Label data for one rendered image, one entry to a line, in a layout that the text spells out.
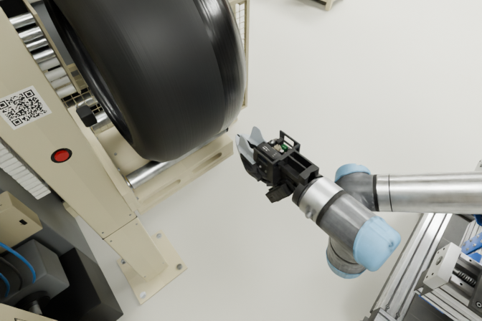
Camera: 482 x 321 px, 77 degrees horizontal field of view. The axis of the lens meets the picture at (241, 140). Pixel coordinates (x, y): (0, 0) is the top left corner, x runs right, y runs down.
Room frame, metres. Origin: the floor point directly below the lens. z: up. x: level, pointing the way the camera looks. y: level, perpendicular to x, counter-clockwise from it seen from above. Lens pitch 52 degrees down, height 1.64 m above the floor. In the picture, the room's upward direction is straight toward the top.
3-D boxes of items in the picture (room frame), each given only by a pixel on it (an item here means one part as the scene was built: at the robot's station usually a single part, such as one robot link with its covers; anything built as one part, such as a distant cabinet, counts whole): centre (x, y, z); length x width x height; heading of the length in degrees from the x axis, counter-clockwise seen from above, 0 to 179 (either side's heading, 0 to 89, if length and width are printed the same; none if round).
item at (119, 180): (0.52, 0.42, 0.90); 0.40 x 0.03 x 0.10; 39
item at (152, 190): (0.53, 0.19, 0.83); 0.36 x 0.09 x 0.06; 129
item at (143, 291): (0.46, 0.46, 0.01); 0.27 x 0.27 x 0.02; 39
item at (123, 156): (0.64, 0.28, 0.80); 0.37 x 0.36 x 0.02; 39
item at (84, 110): (0.62, 0.47, 0.97); 0.05 x 0.04 x 0.05; 39
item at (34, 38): (0.79, 0.69, 1.05); 0.20 x 0.15 x 0.30; 129
